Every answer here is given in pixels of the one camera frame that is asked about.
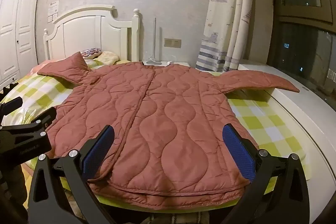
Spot white nightstand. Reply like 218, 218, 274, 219
142, 60, 191, 68

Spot white wardrobe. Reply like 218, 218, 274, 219
0, 0, 42, 90

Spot embroidered flower cushion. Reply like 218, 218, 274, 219
79, 48, 101, 60

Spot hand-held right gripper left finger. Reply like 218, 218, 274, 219
28, 124, 116, 224

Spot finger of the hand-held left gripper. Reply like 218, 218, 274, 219
0, 97, 24, 121
0, 106, 58, 137

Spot white wall notices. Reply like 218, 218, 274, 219
48, 1, 60, 22

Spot pink quilted jacket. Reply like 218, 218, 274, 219
37, 51, 300, 199

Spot green checkered bed sheet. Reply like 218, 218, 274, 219
0, 59, 307, 210

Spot white wooden headboard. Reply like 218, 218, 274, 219
43, 5, 141, 62

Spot pink folded blanket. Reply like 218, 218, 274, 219
29, 60, 53, 75

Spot cream patterned pillow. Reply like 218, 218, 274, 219
98, 51, 121, 65

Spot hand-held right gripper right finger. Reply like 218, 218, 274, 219
222, 123, 310, 224

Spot sailboat printed curtain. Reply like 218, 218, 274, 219
196, 0, 256, 73

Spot dark window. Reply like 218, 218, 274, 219
268, 0, 336, 98

